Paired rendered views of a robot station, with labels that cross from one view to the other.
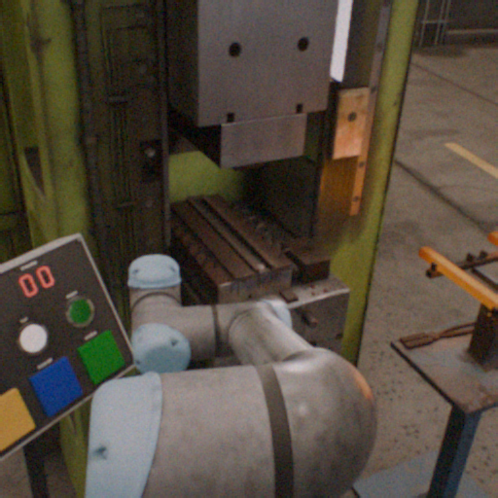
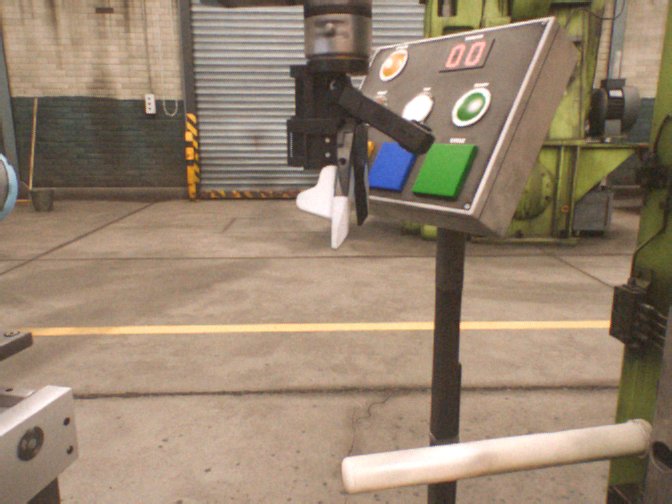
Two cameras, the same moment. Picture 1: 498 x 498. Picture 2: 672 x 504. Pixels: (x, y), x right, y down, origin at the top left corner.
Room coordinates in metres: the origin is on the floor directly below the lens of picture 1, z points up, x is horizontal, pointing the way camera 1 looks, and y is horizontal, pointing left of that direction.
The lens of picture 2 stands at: (0.96, -0.48, 1.06)
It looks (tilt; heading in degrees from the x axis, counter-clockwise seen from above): 13 degrees down; 107
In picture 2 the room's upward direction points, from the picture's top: straight up
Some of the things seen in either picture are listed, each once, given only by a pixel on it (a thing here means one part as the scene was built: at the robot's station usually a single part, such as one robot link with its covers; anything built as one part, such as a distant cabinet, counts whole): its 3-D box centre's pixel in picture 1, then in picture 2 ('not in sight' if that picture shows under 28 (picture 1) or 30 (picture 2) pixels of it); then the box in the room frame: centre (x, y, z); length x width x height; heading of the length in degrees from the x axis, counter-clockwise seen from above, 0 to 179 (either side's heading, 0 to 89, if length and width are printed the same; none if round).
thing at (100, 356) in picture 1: (100, 357); (445, 171); (0.89, 0.26, 1.01); 0.07 x 0.05 x 0.07; 144
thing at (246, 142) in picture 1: (220, 110); not in sight; (1.41, 0.07, 1.32); 0.42 x 0.20 x 0.10; 29
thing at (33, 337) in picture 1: (33, 337); (417, 109); (0.83, 0.36, 1.09); 0.05 x 0.03 x 0.04; 119
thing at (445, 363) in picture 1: (481, 357); not in sight; (1.34, -0.67, 0.67); 0.40 x 0.30 x 0.02; 117
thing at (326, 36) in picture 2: not in sight; (337, 42); (0.77, 0.13, 1.15); 0.08 x 0.08 x 0.05
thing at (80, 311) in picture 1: (80, 311); (471, 107); (0.91, 0.30, 1.09); 0.05 x 0.03 x 0.04; 119
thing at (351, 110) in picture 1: (348, 124); not in sight; (1.49, -0.24, 1.27); 0.09 x 0.02 x 0.17; 119
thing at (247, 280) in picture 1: (218, 243); not in sight; (1.41, 0.07, 0.96); 0.42 x 0.20 x 0.09; 29
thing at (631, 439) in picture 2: not in sight; (498, 456); (0.98, 0.23, 0.62); 0.44 x 0.05 x 0.05; 29
